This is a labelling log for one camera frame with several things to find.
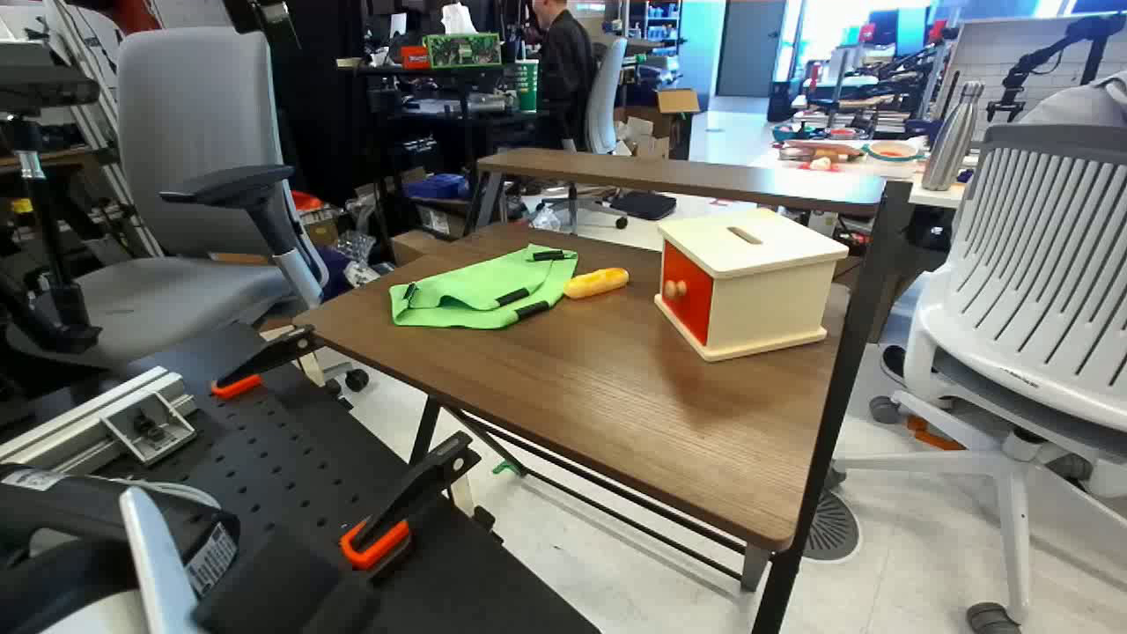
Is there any green cloth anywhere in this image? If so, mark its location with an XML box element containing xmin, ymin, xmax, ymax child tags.
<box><xmin>385</xmin><ymin>239</ymin><xmax>579</xmax><ymax>335</ymax></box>

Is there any yellow toy banana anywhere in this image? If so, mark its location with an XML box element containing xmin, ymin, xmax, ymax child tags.
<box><xmin>563</xmin><ymin>266</ymin><xmax>633</xmax><ymax>303</ymax></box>

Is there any wooden box with red drawer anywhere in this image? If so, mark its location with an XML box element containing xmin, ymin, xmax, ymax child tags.
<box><xmin>650</xmin><ymin>208</ymin><xmax>851</xmax><ymax>363</ymax></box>

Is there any wooden office desk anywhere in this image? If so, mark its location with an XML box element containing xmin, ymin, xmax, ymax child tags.
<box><xmin>470</xmin><ymin>146</ymin><xmax>891</xmax><ymax>218</ymax></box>

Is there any white high-back office chair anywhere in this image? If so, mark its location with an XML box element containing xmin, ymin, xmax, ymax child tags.
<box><xmin>585</xmin><ymin>30</ymin><xmax>630</xmax><ymax>159</ymax></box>

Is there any small cardboard box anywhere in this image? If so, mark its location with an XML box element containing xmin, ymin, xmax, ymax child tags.
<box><xmin>650</xmin><ymin>84</ymin><xmax>703</xmax><ymax>119</ymax></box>

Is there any person in black clothes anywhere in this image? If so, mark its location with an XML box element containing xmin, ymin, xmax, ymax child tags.
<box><xmin>524</xmin><ymin>0</ymin><xmax>597</xmax><ymax>154</ymax></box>

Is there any green box on shelf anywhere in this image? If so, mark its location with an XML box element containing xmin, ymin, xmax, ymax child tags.
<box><xmin>419</xmin><ymin>30</ymin><xmax>503</xmax><ymax>72</ymax></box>

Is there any round floor grate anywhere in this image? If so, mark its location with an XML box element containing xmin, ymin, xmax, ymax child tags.
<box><xmin>801</xmin><ymin>485</ymin><xmax>862</xmax><ymax>563</ymax></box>

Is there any small plate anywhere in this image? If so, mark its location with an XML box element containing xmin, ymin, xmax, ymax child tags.
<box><xmin>866</xmin><ymin>136</ymin><xmax>929</xmax><ymax>166</ymax></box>

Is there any grey office chair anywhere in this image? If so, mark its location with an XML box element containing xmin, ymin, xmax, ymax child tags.
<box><xmin>63</xmin><ymin>25</ymin><xmax>333</xmax><ymax>382</ymax></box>

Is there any white ribbed swivel chair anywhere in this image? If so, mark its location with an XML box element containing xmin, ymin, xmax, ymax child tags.
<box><xmin>874</xmin><ymin>73</ymin><xmax>1127</xmax><ymax>634</ymax></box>

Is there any aluminium ladder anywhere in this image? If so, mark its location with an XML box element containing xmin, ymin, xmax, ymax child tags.
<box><xmin>44</xmin><ymin>0</ymin><xmax>164</xmax><ymax>259</ymax></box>

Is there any black clamp with orange handle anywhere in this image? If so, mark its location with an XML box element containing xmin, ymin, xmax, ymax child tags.
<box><xmin>333</xmin><ymin>430</ymin><xmax>486</xmax><ymax>578</ymax></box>
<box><xmin>207</xmin><ymin>323</ymin><xmax>319</xmax><ymax>408</ymax></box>

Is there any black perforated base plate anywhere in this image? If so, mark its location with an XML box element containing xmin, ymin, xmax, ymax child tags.
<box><xmin>65</xmin><ymin>350</ymin><xmax>602</xmax><ymax>634</ymax></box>

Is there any aluminium extrusion rail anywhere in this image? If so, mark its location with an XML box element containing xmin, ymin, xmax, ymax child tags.
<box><xmin>0</xmin><ymin>363</ymin><xmax>200</xmax><ymax>471</ymax></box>

